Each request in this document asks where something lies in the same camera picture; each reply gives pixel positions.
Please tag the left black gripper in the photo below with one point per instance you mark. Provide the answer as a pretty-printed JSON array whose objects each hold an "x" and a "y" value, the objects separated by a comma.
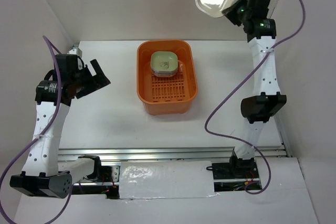
[{"x": 97, "y": 81}]

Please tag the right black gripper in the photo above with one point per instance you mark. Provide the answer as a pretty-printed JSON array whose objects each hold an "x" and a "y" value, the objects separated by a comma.
[{"x": 229, "y": 12}]

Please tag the green plate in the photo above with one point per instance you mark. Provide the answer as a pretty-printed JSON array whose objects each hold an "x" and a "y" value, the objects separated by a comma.
[{"x": 166, "y": 61}]

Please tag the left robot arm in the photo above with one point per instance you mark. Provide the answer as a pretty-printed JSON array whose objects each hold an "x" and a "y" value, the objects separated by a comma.
[{"x": 41, "y": 175}]

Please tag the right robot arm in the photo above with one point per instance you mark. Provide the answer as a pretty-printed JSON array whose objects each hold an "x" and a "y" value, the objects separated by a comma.
[{"x": 266, "y": 99}]

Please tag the orange plastic bin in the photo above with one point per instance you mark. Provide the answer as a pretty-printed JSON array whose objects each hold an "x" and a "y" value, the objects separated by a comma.
[{"x": 166, "y": 95}]

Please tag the white sheet front cover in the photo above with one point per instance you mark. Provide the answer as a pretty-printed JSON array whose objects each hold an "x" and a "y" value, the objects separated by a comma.
[{"x": 160, "y": 180}]

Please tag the aluminium rail frame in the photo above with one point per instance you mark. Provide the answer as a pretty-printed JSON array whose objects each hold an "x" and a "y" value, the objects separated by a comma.
[{"x": 112, "y": 123}]

